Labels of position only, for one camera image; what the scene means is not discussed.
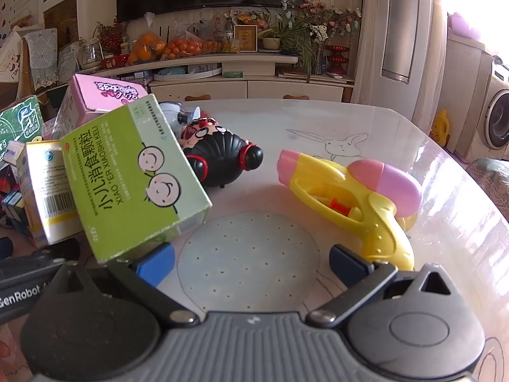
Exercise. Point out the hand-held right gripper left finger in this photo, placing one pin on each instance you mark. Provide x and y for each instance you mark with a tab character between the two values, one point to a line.
157	260

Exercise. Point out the white washing machine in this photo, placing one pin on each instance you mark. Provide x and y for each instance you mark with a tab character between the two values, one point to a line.
495	115

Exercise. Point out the orange flower bouquet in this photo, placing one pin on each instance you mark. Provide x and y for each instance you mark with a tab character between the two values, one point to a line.
250	19

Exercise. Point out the white yellow medicine box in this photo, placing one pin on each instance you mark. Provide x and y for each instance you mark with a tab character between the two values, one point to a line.
43	183

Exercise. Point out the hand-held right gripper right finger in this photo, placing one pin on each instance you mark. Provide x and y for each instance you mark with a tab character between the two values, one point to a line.
348	264

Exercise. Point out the small green box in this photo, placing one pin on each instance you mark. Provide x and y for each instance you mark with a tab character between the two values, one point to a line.
232	74

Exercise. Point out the white printed tote bag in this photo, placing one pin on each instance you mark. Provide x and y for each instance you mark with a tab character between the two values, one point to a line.
10	57

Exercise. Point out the green potted plant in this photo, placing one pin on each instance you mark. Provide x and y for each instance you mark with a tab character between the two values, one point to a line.
286	36

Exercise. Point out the pink toy box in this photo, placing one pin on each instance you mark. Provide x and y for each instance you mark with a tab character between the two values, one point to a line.
99	95

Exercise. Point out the bag of large oranges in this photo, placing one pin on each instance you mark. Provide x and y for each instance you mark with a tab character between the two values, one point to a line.
145	47

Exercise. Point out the small orange fruit bag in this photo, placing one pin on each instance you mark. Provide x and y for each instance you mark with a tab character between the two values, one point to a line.
212	47

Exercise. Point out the white standing air conditioner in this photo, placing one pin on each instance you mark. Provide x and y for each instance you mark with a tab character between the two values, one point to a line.
399	24

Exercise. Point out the yellow pink water gun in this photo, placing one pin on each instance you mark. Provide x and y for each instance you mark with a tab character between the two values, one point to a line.
358	203

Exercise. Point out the round white tray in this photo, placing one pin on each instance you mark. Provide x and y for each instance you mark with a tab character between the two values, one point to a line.
187	74

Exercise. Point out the black red cartoon figure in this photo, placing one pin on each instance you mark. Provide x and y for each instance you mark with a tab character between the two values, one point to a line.
222	151

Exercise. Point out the vase of artificial flowers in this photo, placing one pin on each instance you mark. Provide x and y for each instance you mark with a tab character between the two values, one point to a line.
322	20

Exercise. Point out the wall poster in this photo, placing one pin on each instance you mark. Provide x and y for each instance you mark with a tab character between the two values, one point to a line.
18	0

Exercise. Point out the wooden chair with lace cover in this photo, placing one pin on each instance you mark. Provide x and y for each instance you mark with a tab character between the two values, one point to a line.
39	57

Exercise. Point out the green medicine box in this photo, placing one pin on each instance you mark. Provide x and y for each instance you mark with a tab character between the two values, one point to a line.
135	179

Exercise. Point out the red flat box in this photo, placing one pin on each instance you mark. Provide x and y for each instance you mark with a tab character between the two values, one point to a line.
115	61

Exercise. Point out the green printed cardboard box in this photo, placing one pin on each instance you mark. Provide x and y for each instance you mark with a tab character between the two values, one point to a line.
20	123

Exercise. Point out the bag of small tangerines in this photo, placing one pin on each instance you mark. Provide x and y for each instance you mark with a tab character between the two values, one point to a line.
183	47

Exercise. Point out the yellow detergent bottle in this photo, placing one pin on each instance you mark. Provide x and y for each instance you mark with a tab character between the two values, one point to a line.
441	129

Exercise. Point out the white curtain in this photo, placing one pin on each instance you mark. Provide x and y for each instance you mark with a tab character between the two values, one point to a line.
366	36

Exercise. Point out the framed picture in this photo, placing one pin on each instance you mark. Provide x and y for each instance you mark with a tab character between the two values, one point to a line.
245	39

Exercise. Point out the red candle stand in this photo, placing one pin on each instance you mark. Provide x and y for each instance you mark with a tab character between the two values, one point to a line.
336	57

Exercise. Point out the red berry branches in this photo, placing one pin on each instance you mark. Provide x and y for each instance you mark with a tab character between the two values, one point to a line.
111	34

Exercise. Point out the white television cabinet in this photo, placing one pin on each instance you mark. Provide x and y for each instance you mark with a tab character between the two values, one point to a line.
254	87

